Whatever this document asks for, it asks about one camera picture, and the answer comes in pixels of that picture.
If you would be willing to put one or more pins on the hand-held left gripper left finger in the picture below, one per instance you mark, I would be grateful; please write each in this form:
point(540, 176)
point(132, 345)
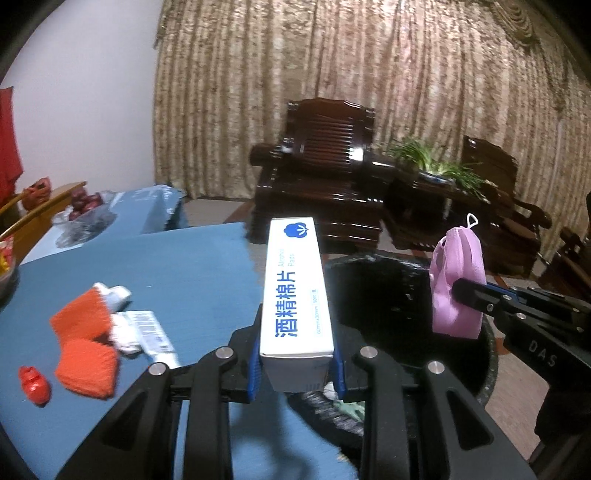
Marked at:
point(253, 369)

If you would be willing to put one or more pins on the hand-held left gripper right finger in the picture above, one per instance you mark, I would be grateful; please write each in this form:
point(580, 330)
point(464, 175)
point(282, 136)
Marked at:
point(338, 374)

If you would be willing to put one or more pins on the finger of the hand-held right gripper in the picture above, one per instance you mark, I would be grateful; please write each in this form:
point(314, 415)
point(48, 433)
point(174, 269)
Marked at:
point(501, 290)
point(475, 297)

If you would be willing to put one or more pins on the pink face mask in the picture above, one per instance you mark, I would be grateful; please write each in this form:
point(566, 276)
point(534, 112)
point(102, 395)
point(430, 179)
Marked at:
point(452, 258)

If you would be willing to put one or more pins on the white box with blue print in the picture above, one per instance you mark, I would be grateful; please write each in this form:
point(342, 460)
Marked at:
point(295, 295)

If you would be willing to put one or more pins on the bin with black bag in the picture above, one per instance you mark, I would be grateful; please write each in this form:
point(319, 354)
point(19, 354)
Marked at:
point(383, 300)

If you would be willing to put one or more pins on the printed white tube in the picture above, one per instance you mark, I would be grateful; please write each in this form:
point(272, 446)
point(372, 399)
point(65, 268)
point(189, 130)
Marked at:
point(152, 339)

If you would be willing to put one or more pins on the white tissue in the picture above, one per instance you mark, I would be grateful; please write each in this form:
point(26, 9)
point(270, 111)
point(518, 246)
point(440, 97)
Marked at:
point(124, 338)

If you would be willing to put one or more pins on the orange knitted sock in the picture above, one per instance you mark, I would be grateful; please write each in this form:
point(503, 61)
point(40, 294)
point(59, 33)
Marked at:
point(87, 369)

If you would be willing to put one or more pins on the orange foam fruit net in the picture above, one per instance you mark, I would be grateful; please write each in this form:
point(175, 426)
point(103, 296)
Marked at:
point(81, 318)

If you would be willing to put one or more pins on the small red plastic item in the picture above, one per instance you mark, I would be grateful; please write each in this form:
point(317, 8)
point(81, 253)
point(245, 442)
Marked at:
point(33, 385)

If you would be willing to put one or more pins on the dark wooden armchair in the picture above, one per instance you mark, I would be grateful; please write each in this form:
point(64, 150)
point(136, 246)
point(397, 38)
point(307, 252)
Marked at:
point(570, 258)
point(332, 138)
point(489, 161)

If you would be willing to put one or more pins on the dark wooden side table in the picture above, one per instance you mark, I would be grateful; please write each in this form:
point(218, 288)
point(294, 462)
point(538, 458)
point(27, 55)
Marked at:
point(425, 207)

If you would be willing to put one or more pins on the green potted plant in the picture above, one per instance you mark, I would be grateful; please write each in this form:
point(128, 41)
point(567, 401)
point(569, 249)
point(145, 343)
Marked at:
point(415, 152)

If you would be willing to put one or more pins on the light blue tablecloth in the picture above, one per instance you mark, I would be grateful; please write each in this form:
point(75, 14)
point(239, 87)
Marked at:
point(147, 207)

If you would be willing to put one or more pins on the glass fruit bowl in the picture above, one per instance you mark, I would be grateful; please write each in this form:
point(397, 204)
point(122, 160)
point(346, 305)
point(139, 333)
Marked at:
point(85, 226)

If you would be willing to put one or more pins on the red apple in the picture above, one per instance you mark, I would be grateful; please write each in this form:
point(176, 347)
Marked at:
point(79, 201)
point(93, 201)

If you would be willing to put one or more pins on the glass snack bowl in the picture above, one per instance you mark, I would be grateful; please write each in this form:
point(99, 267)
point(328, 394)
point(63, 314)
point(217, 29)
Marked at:
point(9, 281)

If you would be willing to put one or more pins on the wooden sofa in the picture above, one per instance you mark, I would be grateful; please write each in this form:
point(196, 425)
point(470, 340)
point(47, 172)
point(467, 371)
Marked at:
point(55, 194)

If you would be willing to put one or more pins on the red snack packet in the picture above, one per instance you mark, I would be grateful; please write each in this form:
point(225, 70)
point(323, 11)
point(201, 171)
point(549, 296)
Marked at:
point(3, 249)

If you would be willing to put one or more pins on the beige patterned curtain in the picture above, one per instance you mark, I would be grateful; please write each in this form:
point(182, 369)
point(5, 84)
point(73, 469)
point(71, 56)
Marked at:
point(277, 69)

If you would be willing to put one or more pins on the red cloth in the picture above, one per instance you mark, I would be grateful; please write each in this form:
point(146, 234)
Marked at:
point(7, 147)

